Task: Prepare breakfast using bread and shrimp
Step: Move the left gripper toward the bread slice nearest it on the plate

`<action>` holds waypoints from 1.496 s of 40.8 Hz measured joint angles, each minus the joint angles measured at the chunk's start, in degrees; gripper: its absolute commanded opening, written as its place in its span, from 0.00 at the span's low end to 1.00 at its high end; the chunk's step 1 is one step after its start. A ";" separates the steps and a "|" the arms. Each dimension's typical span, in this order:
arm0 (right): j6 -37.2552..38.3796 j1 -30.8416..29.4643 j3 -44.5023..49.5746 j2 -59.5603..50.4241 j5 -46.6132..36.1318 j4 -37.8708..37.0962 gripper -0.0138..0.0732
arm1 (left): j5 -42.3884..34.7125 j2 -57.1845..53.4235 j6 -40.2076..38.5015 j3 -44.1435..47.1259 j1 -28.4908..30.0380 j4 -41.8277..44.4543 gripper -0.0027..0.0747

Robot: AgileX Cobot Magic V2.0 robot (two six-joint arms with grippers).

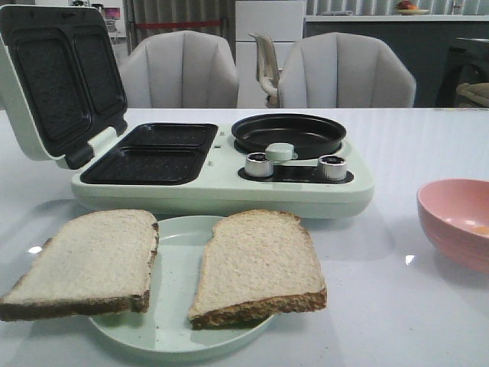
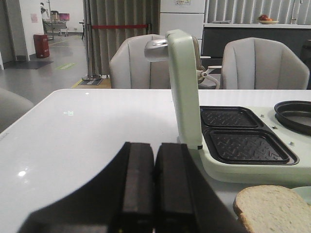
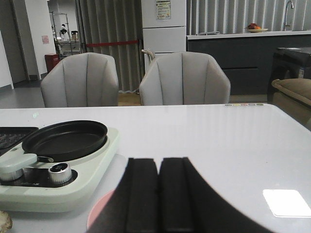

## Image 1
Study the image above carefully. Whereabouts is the grey upholstered chair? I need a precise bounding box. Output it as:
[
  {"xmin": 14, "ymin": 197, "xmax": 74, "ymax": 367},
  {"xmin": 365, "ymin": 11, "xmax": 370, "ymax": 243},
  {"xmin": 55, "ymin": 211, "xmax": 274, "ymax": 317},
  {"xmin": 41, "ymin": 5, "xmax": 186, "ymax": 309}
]
[
  {"xmin": 119, "ymin": 31, "xmax": 239, "ymax": 109},
  {"xmin": 278, "ymin": 32, "xmax": 416, "ymax": 109}
]

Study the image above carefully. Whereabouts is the bread slice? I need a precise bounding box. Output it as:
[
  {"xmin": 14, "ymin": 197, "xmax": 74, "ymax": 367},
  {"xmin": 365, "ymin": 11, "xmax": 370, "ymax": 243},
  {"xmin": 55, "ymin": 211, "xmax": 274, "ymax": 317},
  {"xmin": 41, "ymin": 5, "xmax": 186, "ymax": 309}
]
[
  {"xmin": 188, "ymin": 209, "xmax": 327, "ymax": 330},
  {"xmin": 1, "ymin": 209, "xmax": 159, "ymax": 322}
]

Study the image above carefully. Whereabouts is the mint green sandwich maker lid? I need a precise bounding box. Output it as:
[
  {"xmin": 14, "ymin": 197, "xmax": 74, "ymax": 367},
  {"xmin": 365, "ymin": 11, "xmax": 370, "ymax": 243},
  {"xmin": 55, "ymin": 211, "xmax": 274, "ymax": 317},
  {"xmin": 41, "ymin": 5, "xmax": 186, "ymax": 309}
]
[{"xmin": 1, "ymin": 5, "xmax": 128, "ymax": 170}]

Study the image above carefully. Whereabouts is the right grey upholstered chair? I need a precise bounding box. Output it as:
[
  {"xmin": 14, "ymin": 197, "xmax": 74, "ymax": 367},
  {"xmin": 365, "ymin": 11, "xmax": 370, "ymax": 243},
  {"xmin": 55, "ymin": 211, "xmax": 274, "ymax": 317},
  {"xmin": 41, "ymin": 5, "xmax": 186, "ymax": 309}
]
[{"xmin": 278, "ymin": 32, "xmax": 416, "ymax": 109}]

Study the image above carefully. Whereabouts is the pink bowl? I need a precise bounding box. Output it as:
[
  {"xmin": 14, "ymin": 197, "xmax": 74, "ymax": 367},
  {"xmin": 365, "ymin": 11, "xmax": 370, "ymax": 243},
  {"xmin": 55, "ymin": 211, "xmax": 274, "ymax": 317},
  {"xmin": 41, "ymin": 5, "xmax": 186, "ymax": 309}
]
[{"xmin": 416, "ymin": 178, "xmax": 488, "ymax": 273}]

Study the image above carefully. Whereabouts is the orange shrimp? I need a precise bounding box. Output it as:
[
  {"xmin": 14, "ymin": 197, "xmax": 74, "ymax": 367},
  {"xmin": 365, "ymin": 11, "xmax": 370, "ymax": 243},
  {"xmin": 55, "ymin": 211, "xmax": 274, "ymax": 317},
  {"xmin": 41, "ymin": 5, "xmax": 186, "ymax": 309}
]
[{"xmin": 472, "ymin": 226, "xmax": 489, "ymax": 235}]

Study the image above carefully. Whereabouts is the silver control knob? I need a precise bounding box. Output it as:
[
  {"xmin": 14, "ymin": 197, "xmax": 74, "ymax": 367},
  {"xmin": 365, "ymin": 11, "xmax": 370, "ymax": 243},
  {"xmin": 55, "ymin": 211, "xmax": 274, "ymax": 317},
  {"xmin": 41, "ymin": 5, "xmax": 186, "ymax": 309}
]
[
  {"xmin": 316, "ymin": 155, "xmax": 347, "ymax": 181},
  {"xmin": 244, "ymin": 152, "xmax": 274, "ymax": 178}
]

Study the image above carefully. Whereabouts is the dark grey counter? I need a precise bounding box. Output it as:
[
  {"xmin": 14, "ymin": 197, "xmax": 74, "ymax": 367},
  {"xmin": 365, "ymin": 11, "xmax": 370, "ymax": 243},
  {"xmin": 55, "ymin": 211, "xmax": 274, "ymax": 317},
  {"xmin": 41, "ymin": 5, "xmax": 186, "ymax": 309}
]
[{"xmin": 305, "ymin": 15, "xmax": 488, "ymax": 107}]

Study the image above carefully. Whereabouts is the fruit plate on counter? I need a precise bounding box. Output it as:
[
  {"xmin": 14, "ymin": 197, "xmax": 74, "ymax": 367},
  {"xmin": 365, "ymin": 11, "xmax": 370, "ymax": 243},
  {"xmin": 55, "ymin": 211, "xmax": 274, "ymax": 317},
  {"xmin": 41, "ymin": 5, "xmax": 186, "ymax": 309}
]
[{"xmin": 394, "ymin": 0, "xmax": 429, "ymax": 15}]

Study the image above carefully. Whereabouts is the mint green round plate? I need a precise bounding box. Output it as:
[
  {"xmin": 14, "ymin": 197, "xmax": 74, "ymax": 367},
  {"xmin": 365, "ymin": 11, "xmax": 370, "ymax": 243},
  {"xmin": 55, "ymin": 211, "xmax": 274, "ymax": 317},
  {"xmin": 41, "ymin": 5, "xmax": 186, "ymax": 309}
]
[{"xmin": 90, "ymin": 216, "xmax": 274, "ymax": 361}]

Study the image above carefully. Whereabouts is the beige cushion at right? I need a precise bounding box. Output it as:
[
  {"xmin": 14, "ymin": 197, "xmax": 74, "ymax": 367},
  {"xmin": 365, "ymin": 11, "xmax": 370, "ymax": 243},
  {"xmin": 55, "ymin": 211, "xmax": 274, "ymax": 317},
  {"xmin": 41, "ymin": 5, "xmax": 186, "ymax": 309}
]
[{"xmin": 456, "ymin": 83, "xmax": 489, "ymax": 107}]

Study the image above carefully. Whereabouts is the mint green breakfast maker base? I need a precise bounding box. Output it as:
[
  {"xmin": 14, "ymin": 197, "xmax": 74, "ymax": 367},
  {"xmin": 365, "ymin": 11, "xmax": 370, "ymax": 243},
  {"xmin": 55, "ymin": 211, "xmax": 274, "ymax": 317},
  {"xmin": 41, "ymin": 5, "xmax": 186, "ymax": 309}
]
[{"xmin": 71, "ymin": 122, "xmax": 374, "ymax": 219}]

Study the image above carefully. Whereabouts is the left silver control knob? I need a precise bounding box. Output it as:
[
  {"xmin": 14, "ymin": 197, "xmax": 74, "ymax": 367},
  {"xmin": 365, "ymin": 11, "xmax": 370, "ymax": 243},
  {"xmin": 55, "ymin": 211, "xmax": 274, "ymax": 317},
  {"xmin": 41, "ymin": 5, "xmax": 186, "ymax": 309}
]
[{"xmin": 244, "ymin": 152, "xmax": 274, "ymax": 178}]

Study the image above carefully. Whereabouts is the left grey upholstered chair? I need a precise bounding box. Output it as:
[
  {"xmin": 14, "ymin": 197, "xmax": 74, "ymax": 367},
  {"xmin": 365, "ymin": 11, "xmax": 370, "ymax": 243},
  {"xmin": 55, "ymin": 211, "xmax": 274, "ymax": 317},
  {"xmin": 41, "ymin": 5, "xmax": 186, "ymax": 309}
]
[{"xmin": 119, "ymin": 31, "xmax": 239, "ymax": 109}]

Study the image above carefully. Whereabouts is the white cabinet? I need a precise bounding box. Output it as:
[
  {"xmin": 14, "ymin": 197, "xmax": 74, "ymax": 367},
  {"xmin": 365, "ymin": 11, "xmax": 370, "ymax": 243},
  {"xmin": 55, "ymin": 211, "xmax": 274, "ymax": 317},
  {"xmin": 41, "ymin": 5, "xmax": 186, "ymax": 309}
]
[{"xmin": 235, "ymin": 1, "xmax": 306, "ymax": 109}]

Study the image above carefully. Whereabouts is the right silver control knob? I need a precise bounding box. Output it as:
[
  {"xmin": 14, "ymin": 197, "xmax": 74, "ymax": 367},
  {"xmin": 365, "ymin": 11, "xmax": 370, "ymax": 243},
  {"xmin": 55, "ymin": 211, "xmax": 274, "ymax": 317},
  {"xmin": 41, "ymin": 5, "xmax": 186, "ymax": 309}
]
[{"xmin": 316, "ymin": 155, "xmax": 347, "ymax": 181}]

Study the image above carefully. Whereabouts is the black round frying pan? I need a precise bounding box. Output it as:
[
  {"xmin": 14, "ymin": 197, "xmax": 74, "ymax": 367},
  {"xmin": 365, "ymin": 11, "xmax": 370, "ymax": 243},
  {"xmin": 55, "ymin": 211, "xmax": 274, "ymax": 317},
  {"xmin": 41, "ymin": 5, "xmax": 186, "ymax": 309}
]
[{"xmin": 232, "ymin": 113, "xmax": 346, "ymax": 160}]

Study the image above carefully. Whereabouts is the beige office chair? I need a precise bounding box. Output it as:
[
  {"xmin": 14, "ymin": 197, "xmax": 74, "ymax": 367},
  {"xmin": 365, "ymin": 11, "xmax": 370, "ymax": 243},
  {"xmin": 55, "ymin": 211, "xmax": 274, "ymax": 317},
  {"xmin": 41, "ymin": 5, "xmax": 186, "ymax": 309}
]
[{"xmin": 248, "ymin": 32, "xmax": 280, "ymax": 108}]

